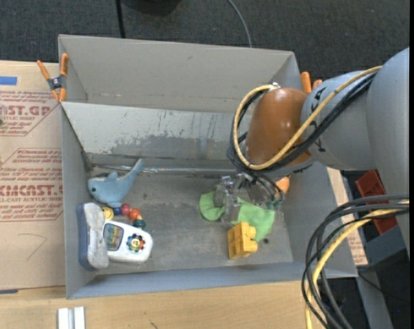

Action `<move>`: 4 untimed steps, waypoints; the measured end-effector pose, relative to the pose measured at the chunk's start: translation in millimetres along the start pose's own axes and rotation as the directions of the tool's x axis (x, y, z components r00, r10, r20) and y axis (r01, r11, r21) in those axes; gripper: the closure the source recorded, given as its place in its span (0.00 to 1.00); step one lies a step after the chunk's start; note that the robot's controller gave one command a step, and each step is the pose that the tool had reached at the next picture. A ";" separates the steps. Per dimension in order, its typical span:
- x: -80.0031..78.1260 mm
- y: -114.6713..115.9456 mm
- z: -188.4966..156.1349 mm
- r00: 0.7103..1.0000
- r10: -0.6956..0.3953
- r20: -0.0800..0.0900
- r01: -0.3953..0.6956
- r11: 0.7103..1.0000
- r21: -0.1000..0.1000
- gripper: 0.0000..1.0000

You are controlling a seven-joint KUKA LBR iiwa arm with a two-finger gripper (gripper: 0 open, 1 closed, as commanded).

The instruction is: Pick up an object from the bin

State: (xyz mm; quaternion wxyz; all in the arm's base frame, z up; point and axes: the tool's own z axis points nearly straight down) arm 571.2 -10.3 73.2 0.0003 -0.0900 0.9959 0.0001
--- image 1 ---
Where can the blue toy dolphin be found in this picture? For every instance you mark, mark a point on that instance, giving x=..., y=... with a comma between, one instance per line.
x=111, y=188

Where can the green cloth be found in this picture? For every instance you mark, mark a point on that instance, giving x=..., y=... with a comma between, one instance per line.
x=255, y=218

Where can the grey metal bin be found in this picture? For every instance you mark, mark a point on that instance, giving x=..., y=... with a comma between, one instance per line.
x=179, y=225

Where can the yellow toy brick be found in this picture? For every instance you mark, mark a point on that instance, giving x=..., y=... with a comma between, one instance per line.
x=242, y=240

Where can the red-brown flat block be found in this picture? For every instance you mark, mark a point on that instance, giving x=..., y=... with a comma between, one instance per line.
x=376, y=197

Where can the white and blue sponge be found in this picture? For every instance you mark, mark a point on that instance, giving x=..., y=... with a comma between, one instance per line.
x=92, y=238

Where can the brown cardboard board red print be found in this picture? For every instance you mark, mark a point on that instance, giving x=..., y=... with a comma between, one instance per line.
x=28, y=245

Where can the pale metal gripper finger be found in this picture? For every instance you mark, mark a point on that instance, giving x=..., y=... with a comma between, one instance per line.
x=233, y=207
x=223, y=191

